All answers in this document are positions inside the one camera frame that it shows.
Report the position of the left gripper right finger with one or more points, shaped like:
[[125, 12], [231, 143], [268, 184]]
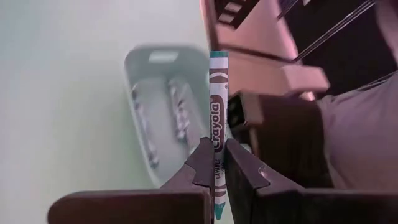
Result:
[[242, 180]]

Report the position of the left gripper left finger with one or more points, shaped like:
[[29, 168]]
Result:
[[202, 168]]

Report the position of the light blue plastic bin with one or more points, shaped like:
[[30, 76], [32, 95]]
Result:
[[161, 124]]

